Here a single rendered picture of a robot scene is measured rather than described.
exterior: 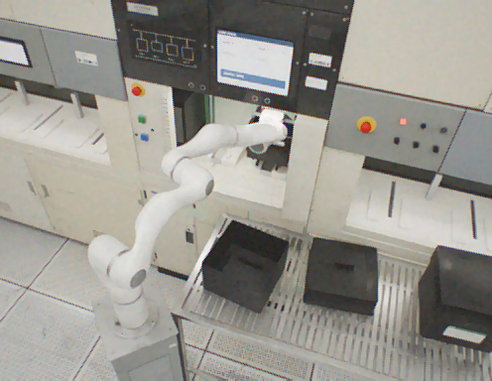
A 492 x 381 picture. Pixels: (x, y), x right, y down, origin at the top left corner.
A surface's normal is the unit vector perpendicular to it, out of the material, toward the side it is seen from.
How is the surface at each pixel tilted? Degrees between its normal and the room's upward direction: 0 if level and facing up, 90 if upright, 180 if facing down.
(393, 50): 90
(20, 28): 90
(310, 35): 90
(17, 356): 0
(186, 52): 90
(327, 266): 0
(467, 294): 0
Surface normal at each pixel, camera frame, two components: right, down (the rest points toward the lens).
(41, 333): 0.04, -0.72
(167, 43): -0.32, 0.65
